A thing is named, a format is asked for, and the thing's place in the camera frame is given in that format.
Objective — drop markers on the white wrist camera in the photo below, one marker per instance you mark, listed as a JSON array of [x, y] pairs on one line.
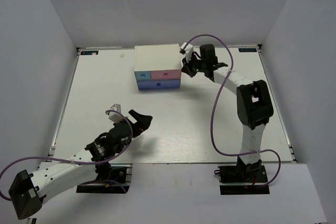
[[186, 50], [114, 113]]

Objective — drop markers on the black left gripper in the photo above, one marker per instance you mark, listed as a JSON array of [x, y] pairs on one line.
[[143, 123]]

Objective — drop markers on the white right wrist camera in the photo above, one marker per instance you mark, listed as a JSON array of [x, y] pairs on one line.
[[186, 50]]

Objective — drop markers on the light blue drawer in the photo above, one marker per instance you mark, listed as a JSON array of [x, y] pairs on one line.
[[142, 75]]

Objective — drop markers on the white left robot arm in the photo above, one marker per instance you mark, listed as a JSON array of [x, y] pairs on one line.
[[29, 191]]

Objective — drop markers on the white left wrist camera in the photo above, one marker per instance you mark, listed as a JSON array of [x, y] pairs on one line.
[[114, 113]]

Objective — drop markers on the pink drawer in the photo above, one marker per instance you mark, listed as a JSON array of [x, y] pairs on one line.
[[165, 74]]

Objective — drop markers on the white drawer cabinet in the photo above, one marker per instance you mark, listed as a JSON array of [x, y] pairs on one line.
[[157, 57]]

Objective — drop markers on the dark blue drawer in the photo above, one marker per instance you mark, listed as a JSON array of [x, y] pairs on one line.
[[158, 84]]

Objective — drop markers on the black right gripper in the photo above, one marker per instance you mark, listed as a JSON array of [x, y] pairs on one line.
[[187, 69]]

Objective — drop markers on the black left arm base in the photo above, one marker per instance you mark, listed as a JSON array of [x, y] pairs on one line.
[[112, 179]]

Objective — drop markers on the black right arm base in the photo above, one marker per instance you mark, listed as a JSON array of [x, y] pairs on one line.
[[230, 183]]

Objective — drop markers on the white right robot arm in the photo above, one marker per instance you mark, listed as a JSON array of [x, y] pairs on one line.
[[254, 105]]

